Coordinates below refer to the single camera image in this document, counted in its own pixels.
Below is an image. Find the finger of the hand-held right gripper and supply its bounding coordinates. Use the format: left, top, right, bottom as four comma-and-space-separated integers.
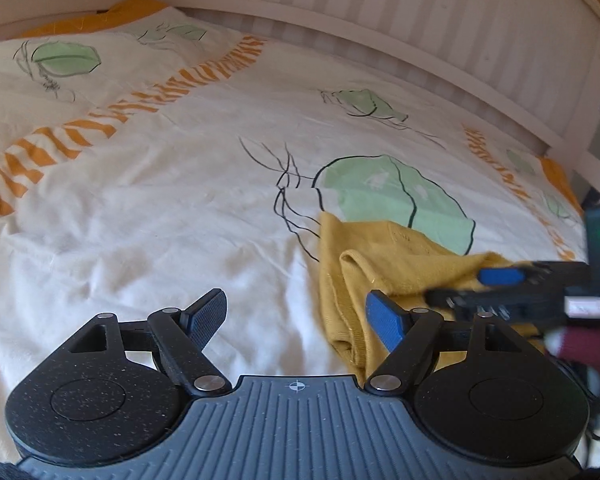
479, 261, 590, 287
424, 287, 571, 324

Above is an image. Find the printed white duvet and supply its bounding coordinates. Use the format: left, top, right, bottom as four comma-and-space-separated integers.
0, 0, 595, 471

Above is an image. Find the person's right forearm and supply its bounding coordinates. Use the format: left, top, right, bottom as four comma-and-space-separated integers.
544, 327, 600, 387

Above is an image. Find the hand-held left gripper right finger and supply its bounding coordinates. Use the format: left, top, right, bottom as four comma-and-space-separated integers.
364, 289, 546, 393

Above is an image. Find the white wooden bed frame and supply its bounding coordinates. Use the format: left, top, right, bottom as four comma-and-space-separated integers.
0, 0, 600, 206

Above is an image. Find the yellow knit sweater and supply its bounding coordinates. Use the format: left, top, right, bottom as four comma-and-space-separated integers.
317, 210, 551, 377

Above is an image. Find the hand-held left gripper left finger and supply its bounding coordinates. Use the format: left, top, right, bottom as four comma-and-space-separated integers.
57, 288, 233, 396

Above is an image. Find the black cable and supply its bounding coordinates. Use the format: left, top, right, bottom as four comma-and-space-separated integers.
574, 360, 600, 442

